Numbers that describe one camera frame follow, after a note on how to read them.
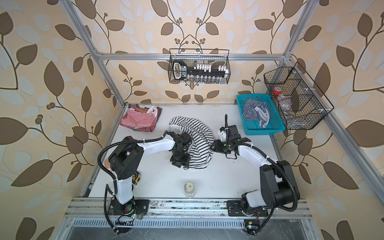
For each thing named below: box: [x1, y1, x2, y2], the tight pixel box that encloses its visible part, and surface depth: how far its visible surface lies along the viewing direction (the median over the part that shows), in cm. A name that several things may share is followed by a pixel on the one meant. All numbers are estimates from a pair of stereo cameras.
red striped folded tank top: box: [119, 104, 163, 132], surface depth 110 cm
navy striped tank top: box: [242, 98, 270, 128], surface depth 114 cm
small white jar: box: [184, 181, 195, 199], surface depth 73 cm
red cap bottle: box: [272, 86, 283, 96], surface depth 88 cm
